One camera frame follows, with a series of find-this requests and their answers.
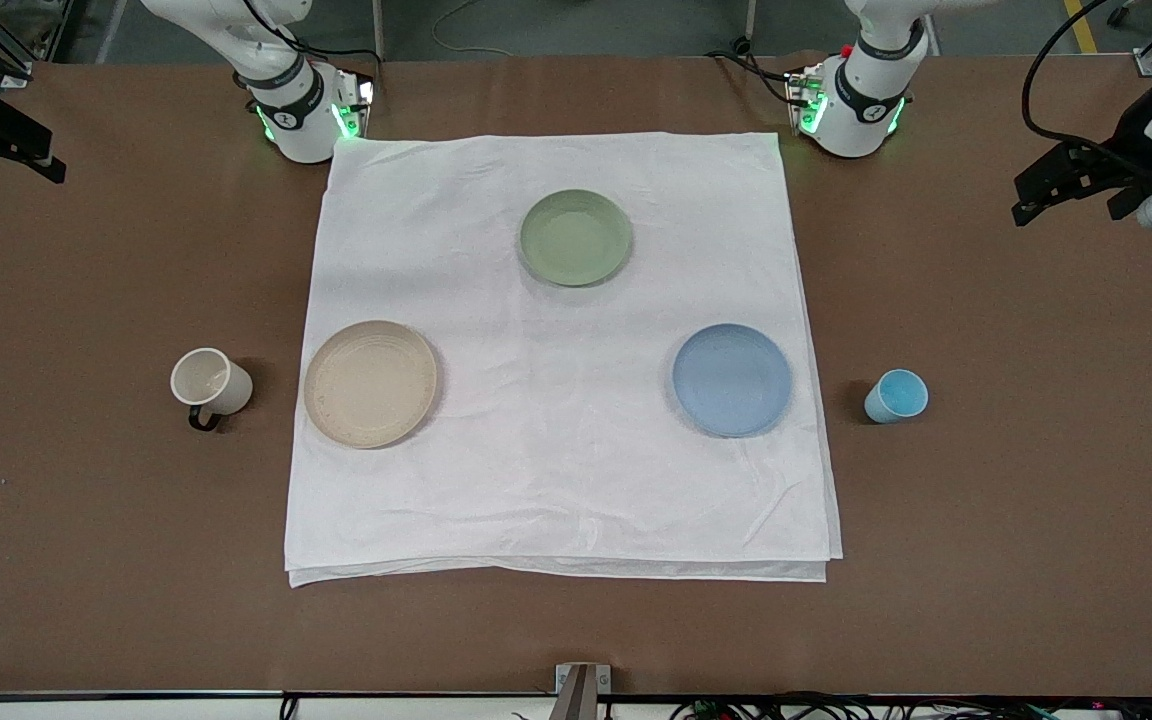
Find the blue cup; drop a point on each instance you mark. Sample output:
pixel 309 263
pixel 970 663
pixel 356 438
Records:
pixel 897 396

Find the green plate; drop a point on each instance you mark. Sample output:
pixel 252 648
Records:
pixel 575 237

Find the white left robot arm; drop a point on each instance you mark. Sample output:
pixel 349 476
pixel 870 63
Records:
pixel 861 110

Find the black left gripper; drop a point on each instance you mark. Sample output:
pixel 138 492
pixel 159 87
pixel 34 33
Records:
pixel 1133 133

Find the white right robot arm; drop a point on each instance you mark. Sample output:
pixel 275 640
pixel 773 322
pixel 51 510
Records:
pixel 296 110

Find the beige gray plate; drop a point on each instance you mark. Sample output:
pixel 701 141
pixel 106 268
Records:
pixel 370 384

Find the blue plate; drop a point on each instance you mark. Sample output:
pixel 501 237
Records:
pixel 732 380

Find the white cloth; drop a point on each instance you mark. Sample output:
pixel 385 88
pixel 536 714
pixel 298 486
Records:
pixel 566 380

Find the metal table bracket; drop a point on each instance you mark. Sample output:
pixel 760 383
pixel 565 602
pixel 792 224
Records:
pixel 582 692

